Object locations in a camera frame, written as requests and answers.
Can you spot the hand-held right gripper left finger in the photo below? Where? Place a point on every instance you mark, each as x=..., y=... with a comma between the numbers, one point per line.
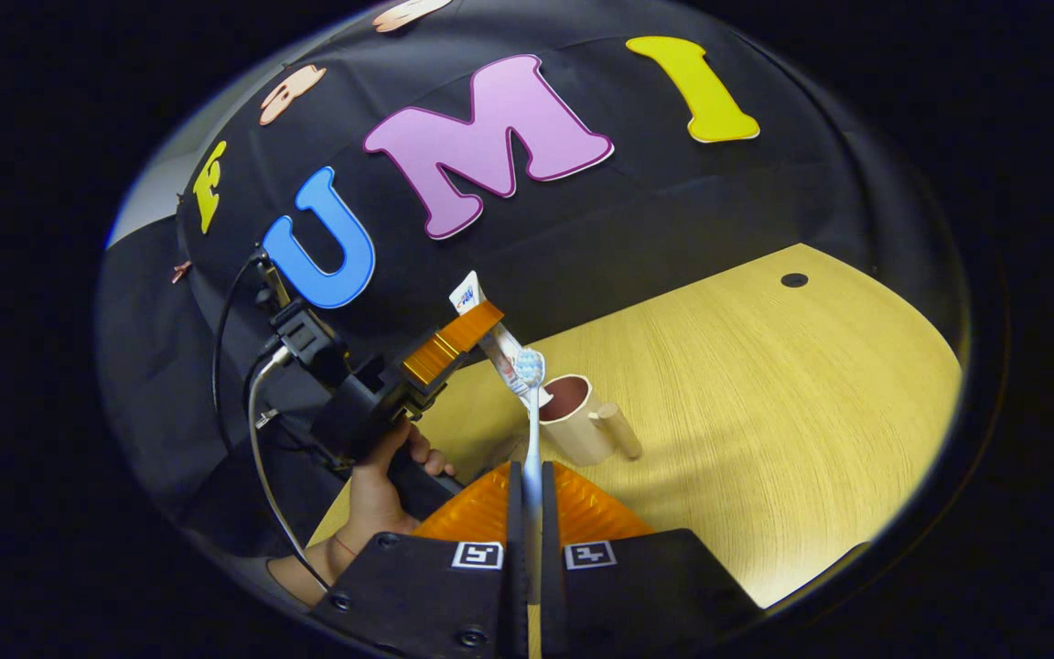
x=515, y=549

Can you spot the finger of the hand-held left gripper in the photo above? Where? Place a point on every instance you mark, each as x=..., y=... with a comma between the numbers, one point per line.
x=449, y=343

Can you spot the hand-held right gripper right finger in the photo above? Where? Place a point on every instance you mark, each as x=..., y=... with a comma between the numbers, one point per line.
x=552, y=567

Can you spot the white toothpaste tube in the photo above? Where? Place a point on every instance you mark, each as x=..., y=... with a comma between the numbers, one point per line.
x=501, y=348

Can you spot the white and blue toothbrush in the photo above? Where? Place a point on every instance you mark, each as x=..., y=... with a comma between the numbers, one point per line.
x=532, y=430

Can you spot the beige cup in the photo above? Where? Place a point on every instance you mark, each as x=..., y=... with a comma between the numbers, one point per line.
x=582, y=426

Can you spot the small copper clip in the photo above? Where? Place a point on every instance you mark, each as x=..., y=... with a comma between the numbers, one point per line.
x=181, y=271

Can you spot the black backdrop cloth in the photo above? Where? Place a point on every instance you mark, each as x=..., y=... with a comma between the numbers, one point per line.
x=673, y=210

